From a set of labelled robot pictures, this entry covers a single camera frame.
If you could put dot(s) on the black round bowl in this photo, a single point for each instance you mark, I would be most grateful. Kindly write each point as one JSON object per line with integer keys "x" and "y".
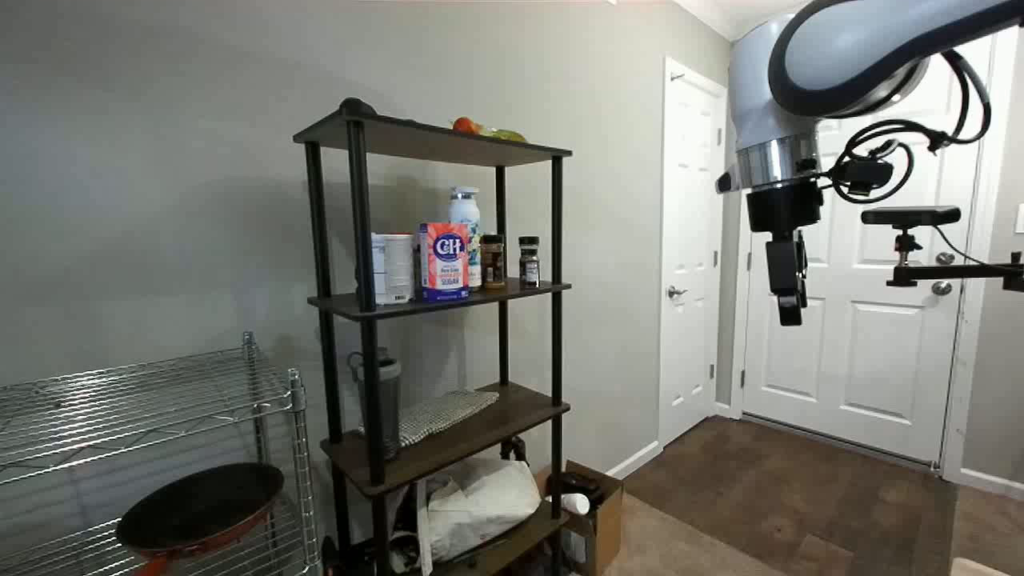
{"x": 198, "y": 506}

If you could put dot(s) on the white item in cardboard box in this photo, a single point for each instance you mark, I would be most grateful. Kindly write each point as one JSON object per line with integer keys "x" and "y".
{"x": 573, "y": 503}

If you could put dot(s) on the green fruit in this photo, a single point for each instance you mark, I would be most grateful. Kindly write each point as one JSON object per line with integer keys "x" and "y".
{"x": 506, "y": 135}

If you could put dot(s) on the orange fruit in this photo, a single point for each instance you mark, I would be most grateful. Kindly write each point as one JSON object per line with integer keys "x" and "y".
{"x": 464, "y": 127}

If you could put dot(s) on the dark grey travel mug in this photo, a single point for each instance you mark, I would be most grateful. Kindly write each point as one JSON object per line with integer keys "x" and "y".
{"x": 384, "y": 405}

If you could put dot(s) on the black frame wooden shelf unit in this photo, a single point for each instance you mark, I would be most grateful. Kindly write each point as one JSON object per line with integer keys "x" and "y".
{"x": 364, "y": 211}

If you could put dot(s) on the white spray bottle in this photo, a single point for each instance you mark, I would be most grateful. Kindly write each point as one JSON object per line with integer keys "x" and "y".
{"x": 464, "y": 210}

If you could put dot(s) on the pink white sugar bag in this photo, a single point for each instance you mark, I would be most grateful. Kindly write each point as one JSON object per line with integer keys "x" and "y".
{"x": 442, "y": 259}

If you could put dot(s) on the narrow white panel door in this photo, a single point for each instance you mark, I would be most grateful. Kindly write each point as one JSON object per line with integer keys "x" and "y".
{"x": 692, "y": 211}

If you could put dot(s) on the white plastic bag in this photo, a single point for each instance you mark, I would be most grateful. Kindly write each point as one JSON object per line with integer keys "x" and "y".
{"x": 476, "y": 501}

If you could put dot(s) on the brown cardboard box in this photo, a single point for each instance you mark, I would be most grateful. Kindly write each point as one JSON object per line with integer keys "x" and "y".
{"x": 607, "y": 523}

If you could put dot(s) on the white printed box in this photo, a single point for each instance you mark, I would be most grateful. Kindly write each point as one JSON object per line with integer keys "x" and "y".
{"x": 392, "y": 265}

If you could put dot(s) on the brown spice jar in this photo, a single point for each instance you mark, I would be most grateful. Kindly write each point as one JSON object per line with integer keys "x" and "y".
{"x": 490, "y": 262}

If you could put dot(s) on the wide white panel door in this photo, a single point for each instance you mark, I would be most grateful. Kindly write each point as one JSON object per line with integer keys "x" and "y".
{"x": 867, "y": 354}

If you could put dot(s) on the dark rounded object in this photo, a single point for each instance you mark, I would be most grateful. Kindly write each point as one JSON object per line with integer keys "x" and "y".
{"x": 357, "y": 105}

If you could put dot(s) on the black camera on mount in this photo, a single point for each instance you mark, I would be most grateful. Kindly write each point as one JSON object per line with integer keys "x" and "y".
{"x": 912, "y": 216}

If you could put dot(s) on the silver door knob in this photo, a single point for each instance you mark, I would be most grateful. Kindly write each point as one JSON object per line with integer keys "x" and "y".
{"x": 942, "y": 284}
{"x": 674, "y": 293}

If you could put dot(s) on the grey folded cloth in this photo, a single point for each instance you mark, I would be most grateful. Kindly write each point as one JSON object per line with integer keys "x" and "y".
{"x": 442, "y": 411}

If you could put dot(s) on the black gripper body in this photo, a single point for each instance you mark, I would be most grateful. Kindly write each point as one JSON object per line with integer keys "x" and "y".
{"x": 790, "y": 256}

